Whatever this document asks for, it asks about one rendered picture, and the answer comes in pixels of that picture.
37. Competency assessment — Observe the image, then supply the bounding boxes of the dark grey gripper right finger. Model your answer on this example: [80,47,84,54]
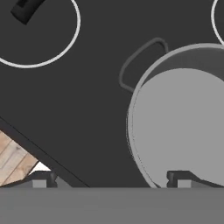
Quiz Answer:
[165,170,224,189]

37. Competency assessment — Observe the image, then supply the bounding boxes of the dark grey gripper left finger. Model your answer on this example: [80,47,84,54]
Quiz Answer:
[10,171,59,189]

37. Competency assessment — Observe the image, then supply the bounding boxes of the grey metal pot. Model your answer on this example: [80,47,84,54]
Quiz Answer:
[118,37,224,189]

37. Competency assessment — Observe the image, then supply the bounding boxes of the black hob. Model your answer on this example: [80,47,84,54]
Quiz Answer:
[0,0,224,189]

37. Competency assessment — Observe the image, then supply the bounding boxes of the black pan handle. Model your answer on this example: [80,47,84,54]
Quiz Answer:
[10,0,46,25]

